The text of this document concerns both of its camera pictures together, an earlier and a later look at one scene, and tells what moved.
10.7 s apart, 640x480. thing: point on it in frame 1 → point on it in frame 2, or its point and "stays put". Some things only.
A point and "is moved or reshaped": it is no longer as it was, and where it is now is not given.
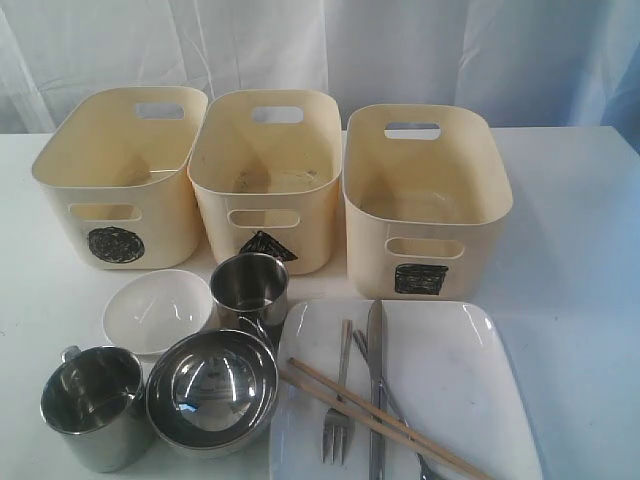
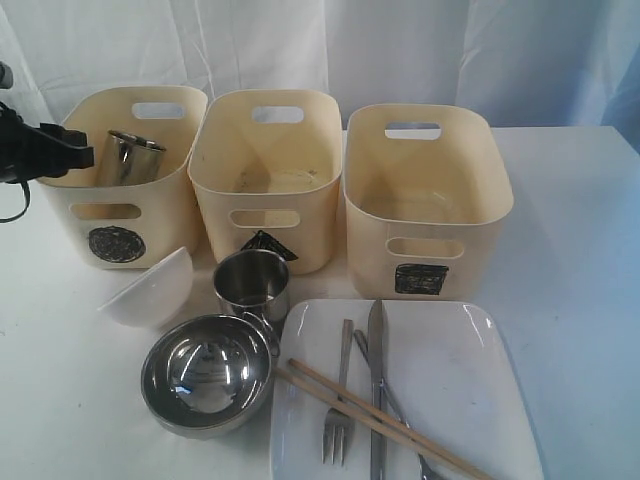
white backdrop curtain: [536, 63] stays put
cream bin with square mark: [425, 190] stays put
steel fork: [338, 426] stays put
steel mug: [95, 403] → [130, 160]
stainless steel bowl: [211, 392] is moved or reshaped
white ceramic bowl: [150, 313] is moved or reshaped
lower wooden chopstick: [296, 379] stays put
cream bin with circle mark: [116, 171] stays put
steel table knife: [376, 364] stays put
